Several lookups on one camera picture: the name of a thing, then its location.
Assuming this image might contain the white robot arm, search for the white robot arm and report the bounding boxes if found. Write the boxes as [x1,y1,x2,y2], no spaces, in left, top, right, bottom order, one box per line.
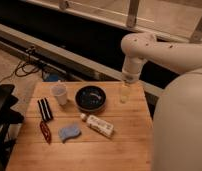
[121,33,202,171]

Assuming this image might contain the dark ceramic bowl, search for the dark ceramic bowl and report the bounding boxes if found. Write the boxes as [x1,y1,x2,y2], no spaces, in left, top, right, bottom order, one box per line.
[75,86,106,113]

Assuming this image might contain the white ceramic cup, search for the white ceramic cup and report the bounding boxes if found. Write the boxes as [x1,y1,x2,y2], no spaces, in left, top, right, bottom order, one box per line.
[51,82,68,105]

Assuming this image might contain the white tube with label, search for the white tube with label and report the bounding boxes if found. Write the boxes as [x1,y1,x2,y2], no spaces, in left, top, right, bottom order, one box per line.
[80,113,114,138]

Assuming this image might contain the blue object on floor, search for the blue object on floor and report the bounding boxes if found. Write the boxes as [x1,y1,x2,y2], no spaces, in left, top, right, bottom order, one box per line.
[43,74,59,82]

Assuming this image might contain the blue sponge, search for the blue sponge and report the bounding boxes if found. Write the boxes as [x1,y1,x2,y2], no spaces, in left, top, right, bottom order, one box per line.
[58,124,81,142]

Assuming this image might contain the black white striped cloth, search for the black white striped cloth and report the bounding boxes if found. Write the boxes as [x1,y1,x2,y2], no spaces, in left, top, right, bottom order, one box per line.
[38,98,53,122]

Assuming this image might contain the black chair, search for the black chair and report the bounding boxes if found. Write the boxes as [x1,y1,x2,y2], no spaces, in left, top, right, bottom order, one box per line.
[0,84,24,171]

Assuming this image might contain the metal rail beam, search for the metal rail beam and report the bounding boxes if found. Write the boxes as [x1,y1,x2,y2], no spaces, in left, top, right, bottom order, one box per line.
[0,21,165,98]

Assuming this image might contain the black cables on floor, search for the black cables on floor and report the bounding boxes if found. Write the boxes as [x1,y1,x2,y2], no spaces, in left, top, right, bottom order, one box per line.
[0,59,45,84]

